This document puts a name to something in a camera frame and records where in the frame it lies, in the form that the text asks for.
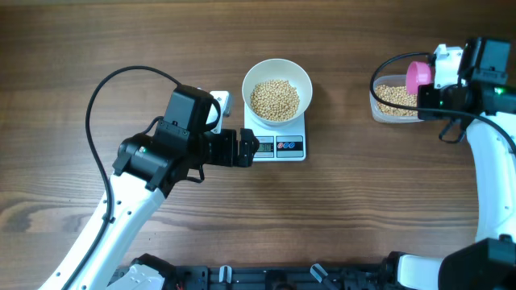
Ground yellow soybeans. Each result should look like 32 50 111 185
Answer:
375 85 418 117

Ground white round bowl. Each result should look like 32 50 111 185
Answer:
242 59 314 126

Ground left black cable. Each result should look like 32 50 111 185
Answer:
85 65 182 290

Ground pink plastic measuring scoop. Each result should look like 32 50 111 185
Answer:
406 61 432 94

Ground white digital kitchen scale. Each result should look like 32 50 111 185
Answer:
244 107 307 162

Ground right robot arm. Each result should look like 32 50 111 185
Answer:
388 37 515 289

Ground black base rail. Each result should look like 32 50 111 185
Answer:
108 263 388 290

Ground soybeans in white bowl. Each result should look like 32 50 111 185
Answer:
251 80 300 122

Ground clear plastic container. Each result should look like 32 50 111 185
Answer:
369 75 420 123

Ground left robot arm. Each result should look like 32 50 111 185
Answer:
42 85 259 289

